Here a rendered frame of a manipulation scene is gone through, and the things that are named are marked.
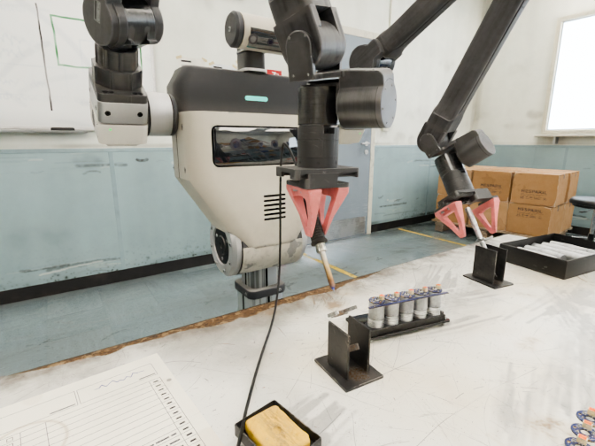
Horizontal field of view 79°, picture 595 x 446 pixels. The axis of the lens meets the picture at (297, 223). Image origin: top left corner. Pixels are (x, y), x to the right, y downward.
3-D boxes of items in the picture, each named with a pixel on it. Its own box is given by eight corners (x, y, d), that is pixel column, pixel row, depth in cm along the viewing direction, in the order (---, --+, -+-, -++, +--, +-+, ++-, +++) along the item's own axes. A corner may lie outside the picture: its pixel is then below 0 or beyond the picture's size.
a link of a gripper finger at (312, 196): (350, 238, 52) (353, 172, 49) (307, 244, 48) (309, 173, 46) (324, 227, 57) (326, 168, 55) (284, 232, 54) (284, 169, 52)
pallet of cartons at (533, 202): (430, 229, 431) (436, 167, 415) (462, 219, 481) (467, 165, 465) (545, 252, 342) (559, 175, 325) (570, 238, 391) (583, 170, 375)
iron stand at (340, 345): (358, 379, 52) (337, 312, 55) (395, 377, 45) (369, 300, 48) (323, 393, 49) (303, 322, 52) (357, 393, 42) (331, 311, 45)
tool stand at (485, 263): (489, 292, 83) (470, 247, 86) (526, 281, 74) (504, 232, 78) (470, 296, 81) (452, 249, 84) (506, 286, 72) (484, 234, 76)
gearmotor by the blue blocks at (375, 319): (364, 327, 57) (366, 297, 56) (377, 324, 58) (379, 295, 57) (373, 334, 55) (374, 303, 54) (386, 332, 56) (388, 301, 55)
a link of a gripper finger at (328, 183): (348, 238, 51) (351, 172, 49) (305, 244, 48) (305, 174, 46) (322, 227, 57) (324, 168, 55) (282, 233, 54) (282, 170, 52)
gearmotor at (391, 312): (379, 324, 58) (381, 295, 57) (391, 321, 59) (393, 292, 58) (388, 331, 56) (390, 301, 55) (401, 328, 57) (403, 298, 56)
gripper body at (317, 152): (359, 180, 50) (363, 126, 49) (296, 184, 46) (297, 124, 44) (334, 176, 56) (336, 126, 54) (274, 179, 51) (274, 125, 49)
